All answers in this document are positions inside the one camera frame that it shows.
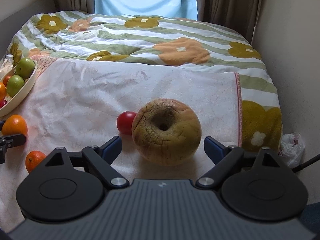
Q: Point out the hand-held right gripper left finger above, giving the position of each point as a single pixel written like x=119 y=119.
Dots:
x=112 y=146

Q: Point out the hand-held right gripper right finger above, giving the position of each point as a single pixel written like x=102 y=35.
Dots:
x=212 y=146

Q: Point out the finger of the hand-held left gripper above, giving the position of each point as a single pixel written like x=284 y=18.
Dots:
x=15 y=140

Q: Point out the large orange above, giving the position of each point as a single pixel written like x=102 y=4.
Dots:
x=2 y=91
x=15 y=125

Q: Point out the red cherry tomato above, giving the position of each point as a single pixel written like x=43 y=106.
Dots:
x=3 y=103
x=125 y=122

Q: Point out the wrinkled brown apple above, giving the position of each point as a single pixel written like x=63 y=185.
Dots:
x=170 y=142

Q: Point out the cream plate with duck print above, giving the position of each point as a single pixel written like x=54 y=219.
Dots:
x=22 y=92

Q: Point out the green apple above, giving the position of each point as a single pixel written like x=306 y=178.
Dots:
x=15 y=84
x=25 y=67

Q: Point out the white cloth with pink edge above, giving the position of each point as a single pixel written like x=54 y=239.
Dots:
x=87 y=92

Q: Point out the white plastic bag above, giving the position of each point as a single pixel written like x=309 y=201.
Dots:
x=292 y=150

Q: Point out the pink floral cloth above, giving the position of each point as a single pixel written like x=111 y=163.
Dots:
x=46 y=60

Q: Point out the floral striped quilt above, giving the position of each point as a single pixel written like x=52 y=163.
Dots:
x=150 y=32

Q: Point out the dark blue cloth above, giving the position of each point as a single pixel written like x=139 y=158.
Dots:
x=311 y=222

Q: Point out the grey bed frame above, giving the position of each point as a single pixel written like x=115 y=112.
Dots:
x=22 y=12

